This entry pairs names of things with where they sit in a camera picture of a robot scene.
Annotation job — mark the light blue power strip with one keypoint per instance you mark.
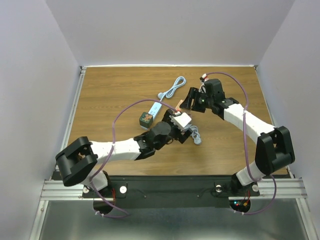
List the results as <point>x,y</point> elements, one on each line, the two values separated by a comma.
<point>154,110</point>

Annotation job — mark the aluminium rail frame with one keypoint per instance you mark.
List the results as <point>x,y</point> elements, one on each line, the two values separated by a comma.
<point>108,104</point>

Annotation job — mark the orange cube socket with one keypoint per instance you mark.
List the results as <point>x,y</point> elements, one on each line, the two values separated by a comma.
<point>178,106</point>

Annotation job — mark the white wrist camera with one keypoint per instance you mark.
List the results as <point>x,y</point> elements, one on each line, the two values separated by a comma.
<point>182,121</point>
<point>203,79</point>

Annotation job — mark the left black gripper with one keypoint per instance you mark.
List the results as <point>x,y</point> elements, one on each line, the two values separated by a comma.
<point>180,137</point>

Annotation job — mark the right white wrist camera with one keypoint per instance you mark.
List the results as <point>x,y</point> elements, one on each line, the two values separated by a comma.
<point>203,79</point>

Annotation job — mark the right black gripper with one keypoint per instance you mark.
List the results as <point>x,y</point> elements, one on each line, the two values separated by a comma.
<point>193,93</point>

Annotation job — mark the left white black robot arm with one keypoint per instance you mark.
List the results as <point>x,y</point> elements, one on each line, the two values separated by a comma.
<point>76,162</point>

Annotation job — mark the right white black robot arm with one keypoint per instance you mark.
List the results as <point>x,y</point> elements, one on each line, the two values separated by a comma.
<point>274,148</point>

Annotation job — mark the dark green cube adapter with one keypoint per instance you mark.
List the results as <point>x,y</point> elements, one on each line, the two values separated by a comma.
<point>146,119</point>

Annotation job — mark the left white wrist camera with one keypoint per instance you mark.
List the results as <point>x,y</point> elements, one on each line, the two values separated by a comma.
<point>182,121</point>

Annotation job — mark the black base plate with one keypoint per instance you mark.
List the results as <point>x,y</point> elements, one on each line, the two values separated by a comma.
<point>173,191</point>

